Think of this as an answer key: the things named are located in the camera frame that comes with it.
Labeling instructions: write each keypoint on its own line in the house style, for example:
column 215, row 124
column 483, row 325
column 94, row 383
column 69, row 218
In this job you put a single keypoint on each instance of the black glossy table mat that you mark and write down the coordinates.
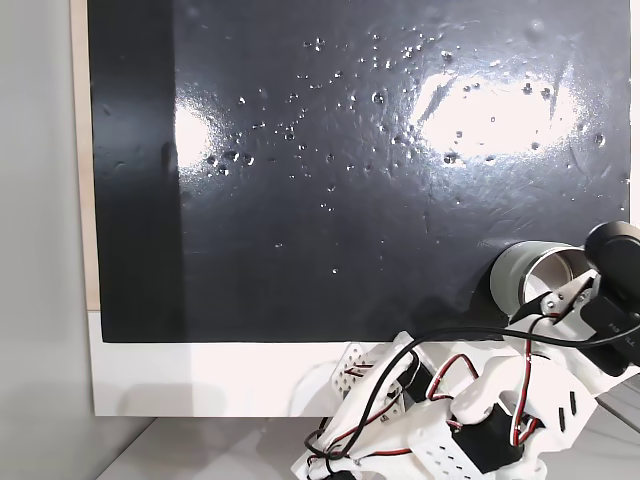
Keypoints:
column 300, row 225

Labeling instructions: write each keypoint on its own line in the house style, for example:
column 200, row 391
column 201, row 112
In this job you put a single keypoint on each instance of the grey steel mug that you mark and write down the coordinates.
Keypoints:
column 505, row 280

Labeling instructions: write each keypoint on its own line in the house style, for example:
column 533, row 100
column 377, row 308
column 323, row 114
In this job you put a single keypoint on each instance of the light wooden board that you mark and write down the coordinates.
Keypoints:
column 80, row 150

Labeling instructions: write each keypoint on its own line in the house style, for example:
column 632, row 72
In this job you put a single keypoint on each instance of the black oval camera box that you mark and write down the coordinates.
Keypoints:
column 615, row 280

